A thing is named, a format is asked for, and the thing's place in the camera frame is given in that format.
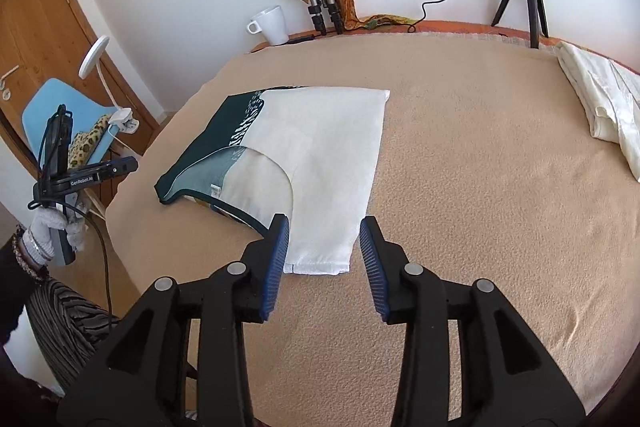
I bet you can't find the person's left hand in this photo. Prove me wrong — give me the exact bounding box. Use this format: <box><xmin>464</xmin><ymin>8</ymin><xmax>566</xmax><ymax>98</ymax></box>
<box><xmin>30</xmin><ymin>202</ymin><xmax>88</xmax><ymax>265</ymax></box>

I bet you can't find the metal door handle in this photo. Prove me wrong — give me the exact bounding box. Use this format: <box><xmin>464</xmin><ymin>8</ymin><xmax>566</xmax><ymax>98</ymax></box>
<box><xmin>0</xmin><ymin>66</ymin><xmax>20</xmax><ymax>100</ymax></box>

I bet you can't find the leopard print cloth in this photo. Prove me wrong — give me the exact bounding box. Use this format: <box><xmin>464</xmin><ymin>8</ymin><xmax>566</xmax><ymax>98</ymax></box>
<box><xmin>67</xmin><ymin>114</ymin><xmax>113</xmax><ymax>170</ymax></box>

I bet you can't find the light blue chair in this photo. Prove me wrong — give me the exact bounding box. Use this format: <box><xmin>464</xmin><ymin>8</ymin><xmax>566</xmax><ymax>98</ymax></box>
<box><xmin>22</xmin><ymin>78</ymin><xmax>136</xmax><ymax>188</ymax></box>

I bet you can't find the folded white shirt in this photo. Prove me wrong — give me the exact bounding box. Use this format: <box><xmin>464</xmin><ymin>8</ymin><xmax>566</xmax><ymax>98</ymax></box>
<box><xmin>555</xmin><ymin>41</ymin><xmax>640</xmax><ymax>182</ymax></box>

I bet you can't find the grey striped garment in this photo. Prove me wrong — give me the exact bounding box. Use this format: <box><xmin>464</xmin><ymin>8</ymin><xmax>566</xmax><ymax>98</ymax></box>
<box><xmin>25</xmin><ymin>279</ymin><xmax>123</xmax><ymax>400</ymax></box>

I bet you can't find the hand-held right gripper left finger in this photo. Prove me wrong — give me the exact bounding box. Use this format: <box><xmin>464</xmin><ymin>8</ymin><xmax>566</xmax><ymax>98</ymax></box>
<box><xmin>56</xmin><ymin>213</ymin><xmax>291</xmax><ymax>427</ymax></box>

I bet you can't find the cream and teal printed t-shirt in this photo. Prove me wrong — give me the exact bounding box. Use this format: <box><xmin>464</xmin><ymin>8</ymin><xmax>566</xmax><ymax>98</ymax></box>
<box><xmin>154</xmin><ymin>84</ymin><xmax>392</xmax><ymax>277</ymax></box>

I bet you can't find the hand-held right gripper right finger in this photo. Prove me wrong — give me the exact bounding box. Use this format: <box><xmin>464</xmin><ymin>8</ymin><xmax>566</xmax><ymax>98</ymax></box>
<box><xmin>359</xmin><ymin>215</ymin><xmax>586</xmax><ymax>427</ymax></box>

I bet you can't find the white clip lamp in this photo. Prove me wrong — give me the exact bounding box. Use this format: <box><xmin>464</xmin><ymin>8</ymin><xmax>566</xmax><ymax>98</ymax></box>
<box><xmin>79</xmin><ymin>35</ymin><xmax>140</xmax><ymax>135</ymax></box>

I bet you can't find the white mug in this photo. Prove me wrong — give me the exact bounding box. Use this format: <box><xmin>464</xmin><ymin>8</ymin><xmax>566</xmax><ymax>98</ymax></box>
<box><xmin>246</xmin><ymin>6</ymin><xmax>291</xmax><ymax>46</ymax></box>

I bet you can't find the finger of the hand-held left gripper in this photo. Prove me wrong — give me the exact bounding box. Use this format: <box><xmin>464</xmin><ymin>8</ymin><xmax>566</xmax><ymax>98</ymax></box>
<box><xmin>100</xmin><ymin>158</ymin><xmax>139</xmax><ymax>178</ymax></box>

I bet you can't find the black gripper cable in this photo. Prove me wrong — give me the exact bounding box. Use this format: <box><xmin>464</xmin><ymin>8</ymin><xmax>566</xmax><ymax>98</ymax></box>
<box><xmin>75</xmin><ymin>202</ymin><xmax>113</xmax><ymax>323</ymax></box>

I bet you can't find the orange bed ledge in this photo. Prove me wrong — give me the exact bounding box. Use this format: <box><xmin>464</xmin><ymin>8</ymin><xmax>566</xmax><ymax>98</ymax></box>
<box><xmin>247</xmin><ymin>19</ymin><xmax>640</xmax><ymax>75</ymax></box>

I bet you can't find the person's left forearm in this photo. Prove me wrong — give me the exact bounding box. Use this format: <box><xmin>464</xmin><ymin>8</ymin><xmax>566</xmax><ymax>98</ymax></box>
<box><xmin>0</xmin><ymin>224</ymin><xmax>51</xmax><ymax>348</ymax></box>

